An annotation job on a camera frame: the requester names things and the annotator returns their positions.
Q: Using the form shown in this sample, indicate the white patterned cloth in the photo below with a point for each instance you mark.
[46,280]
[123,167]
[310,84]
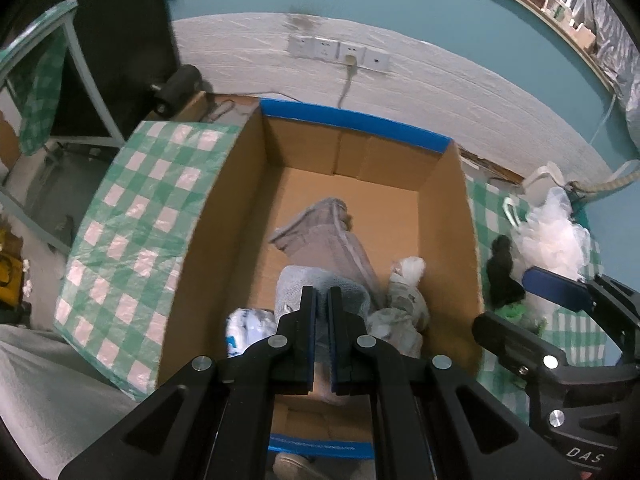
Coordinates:
[405,305]

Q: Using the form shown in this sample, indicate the white electric kettle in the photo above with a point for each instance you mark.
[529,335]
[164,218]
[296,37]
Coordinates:
[542,177]

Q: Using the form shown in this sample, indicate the yellow bag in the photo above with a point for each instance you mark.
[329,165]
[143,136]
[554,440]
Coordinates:
[7,280]

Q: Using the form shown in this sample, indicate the wooden window sill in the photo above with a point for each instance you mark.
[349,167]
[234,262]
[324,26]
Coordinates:
[550,22]

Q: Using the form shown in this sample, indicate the black cylindrical device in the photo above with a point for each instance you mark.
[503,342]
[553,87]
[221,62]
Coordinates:
[180,85]

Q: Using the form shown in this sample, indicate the white mesh bath pouf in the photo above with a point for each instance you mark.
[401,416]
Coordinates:
[550,240]

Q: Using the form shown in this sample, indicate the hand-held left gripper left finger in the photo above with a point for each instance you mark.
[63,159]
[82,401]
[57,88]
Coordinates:
[305,330]

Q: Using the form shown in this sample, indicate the grey slipper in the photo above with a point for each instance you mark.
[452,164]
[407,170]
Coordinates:
[67,230]

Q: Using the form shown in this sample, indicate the silver foil curtain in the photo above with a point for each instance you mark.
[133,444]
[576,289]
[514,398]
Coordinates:
[610,25]

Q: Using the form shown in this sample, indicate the taupe grey towel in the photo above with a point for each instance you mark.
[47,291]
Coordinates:
[330,245]

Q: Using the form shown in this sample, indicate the green white checkered tablecloth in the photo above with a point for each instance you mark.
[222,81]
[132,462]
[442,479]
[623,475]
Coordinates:
[140,240]

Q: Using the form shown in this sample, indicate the grey metal frame table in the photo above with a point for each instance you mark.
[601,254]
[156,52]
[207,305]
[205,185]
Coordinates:
[45,75]

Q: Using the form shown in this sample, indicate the person's grey trousered leg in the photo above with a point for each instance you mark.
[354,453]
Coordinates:
[60,400]

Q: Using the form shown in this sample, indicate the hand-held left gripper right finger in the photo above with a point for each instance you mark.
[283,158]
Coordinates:
[337,340]

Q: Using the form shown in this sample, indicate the black glove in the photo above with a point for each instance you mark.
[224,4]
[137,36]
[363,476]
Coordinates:
[502,280]

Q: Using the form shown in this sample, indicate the light green sock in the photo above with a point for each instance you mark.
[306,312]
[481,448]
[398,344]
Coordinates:
[511,312]

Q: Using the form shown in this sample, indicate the blue-grey cloth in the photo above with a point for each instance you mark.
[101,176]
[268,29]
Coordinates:
[295,285]

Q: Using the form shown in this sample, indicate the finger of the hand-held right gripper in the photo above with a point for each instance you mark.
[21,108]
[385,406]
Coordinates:
[555,285]
[515,342]

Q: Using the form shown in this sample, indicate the small brown cardboard box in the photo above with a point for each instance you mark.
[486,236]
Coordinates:
[195,107]

